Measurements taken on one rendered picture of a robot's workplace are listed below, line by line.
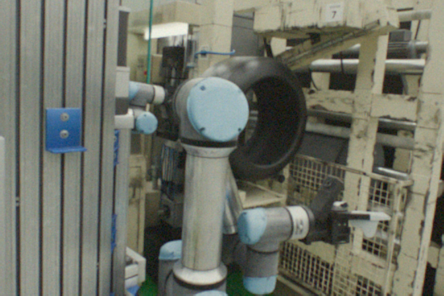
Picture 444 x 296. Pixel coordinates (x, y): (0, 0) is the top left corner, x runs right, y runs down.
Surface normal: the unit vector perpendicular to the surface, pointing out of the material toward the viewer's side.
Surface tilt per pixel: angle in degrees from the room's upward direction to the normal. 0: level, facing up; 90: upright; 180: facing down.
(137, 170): 90
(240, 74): 57
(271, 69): 79
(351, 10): 90
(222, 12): 90
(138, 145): 90
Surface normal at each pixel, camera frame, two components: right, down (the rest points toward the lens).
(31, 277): 0.72, 0.14
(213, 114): 0.36, 0.01
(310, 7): -0.80, 0.02
